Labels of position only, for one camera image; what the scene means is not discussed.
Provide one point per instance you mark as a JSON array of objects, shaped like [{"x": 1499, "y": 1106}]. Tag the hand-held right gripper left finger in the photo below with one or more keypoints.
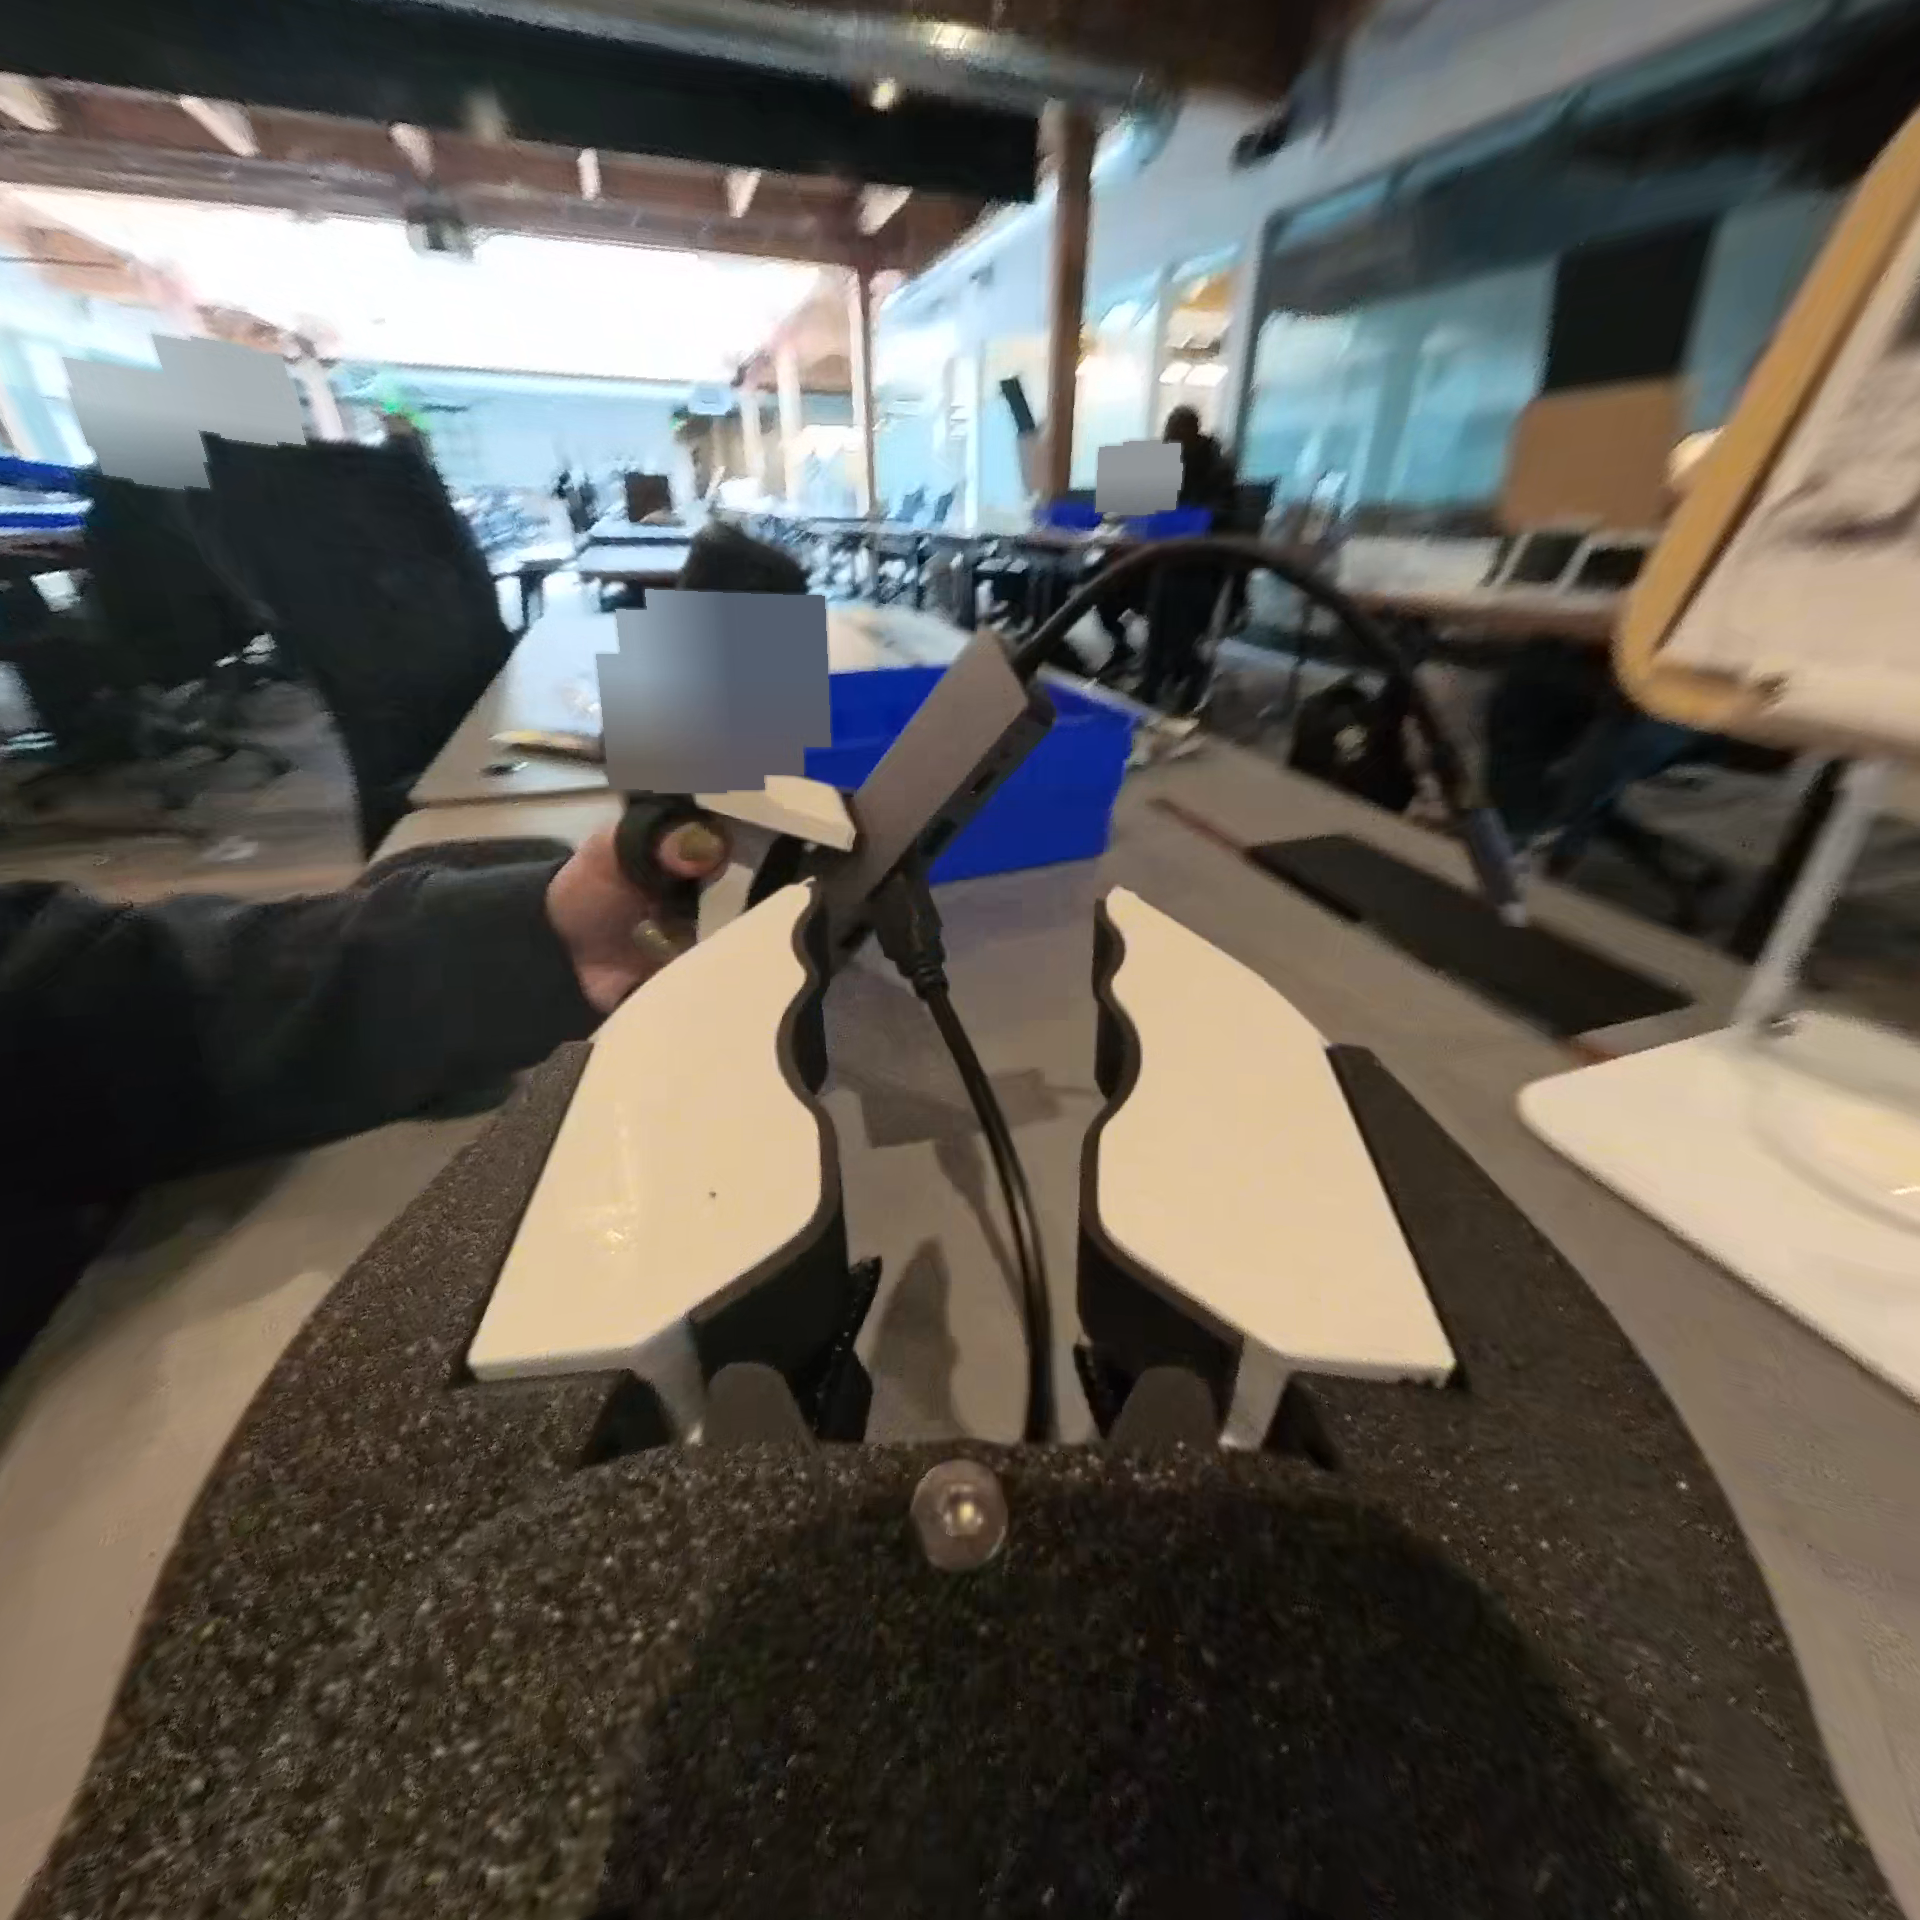
[{"x": 675, "y": 1184}]

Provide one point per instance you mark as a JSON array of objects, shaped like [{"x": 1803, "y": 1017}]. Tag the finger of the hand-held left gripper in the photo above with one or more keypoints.
[{"x": 796, "y": 812}]

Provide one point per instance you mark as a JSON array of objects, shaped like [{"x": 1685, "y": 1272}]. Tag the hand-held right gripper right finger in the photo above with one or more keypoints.
[{"x": 1261, "y": 1184}]

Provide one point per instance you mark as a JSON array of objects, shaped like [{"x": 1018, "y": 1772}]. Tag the grey usb hub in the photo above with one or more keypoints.
[{"x": 931, "y": 751}]

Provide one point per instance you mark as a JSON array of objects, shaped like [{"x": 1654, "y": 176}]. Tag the blue plastic bin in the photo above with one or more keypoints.
[
  {"x": 1126, "y": 521},
  {"x": 1036, "y": 797}
]

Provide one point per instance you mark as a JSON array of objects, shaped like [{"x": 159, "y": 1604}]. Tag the person's left forearm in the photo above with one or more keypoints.
[{"x": 225, "y": 1020}]

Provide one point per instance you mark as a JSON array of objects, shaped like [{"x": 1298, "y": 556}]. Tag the person's left hand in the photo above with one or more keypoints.
[{"x": 593, "y": 932}]

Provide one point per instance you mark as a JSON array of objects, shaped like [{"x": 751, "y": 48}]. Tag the long grey table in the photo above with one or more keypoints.
[{"x": 510, "y": 704}]

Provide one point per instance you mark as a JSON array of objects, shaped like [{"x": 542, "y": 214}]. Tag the black desk mat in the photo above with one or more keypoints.
[{"x": 1470, "y": 932}]

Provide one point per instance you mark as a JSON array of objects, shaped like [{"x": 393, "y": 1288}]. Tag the black office chair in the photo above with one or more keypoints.
[
  {"x": 119, "y": 630},
  {"x": 359, "y": 600}
]

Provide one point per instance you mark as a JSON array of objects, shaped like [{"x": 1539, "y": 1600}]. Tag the white document stand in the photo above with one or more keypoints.
[{"x": 1724, "y": 1170}]

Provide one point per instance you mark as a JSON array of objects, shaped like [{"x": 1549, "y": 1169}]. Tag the wooden pillar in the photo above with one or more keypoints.
[{"x": 1068, "y": 301}]

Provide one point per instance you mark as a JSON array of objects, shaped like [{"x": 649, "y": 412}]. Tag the cardboard panel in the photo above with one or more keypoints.
[{"x": 1589, "y": 452}]

